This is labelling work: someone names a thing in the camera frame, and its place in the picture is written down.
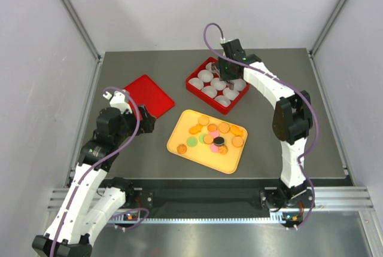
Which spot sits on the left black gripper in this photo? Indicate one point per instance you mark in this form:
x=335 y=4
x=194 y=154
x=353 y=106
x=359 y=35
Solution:
x=146 y=124

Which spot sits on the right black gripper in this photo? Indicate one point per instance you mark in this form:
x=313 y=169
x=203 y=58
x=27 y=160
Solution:
x=222 y=75

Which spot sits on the small orange flower cookie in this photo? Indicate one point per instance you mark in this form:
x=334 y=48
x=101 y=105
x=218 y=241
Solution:
x=212 y=127

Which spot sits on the orange swirl cookie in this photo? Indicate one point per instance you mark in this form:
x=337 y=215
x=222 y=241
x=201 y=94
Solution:
x=181 y=149
x=223 y=149

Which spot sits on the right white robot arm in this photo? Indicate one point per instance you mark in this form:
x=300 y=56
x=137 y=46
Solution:
x=292 y=118

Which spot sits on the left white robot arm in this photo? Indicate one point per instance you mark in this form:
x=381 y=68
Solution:
x=91 y=200

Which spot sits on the red flat lid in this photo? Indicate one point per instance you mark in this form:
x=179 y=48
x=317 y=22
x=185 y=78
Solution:
x=144 y=91

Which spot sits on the green round cookie left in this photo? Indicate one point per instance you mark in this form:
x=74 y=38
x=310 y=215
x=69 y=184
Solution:
x=192 y=141

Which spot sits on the green round cookie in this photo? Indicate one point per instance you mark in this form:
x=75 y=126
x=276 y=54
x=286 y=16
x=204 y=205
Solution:
x=202 y=138
x=192 y=141

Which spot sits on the orange fish cookie left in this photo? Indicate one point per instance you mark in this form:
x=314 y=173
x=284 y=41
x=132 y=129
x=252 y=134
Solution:
x=195 y=129

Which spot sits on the orange fish cookie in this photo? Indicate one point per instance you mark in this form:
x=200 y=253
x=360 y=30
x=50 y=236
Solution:
x=236 y=131
x=195 y=129

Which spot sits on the green round cookie right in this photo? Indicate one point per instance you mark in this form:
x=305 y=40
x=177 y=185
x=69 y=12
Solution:
x=202 y=138

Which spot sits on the tan round cookie top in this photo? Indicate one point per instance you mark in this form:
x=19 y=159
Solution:
x=203 y=120

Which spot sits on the red compartment box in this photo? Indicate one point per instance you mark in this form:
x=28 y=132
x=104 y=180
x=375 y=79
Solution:
x=206 y=85

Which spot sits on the pink round cookie upper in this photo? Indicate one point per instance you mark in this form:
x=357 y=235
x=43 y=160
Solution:
x=214 y=134

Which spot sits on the pink round cookie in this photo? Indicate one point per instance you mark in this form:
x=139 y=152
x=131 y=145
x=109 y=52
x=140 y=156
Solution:
x=214 y=148
x=214 y=134

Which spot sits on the pink round cookie lower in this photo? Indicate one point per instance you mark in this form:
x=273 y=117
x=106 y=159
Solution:
x=214 y=148

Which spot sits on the yellow tray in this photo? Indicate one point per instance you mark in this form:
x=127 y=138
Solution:
x=201 y=153

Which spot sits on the orange fish cookie right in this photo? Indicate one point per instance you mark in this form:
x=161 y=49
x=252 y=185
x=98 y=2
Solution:
x=236 y=131

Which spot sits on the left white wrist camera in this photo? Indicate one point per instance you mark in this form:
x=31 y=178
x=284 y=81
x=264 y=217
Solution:
x=119 y=100

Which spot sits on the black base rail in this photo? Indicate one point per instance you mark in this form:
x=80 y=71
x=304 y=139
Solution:
x=213 y=198

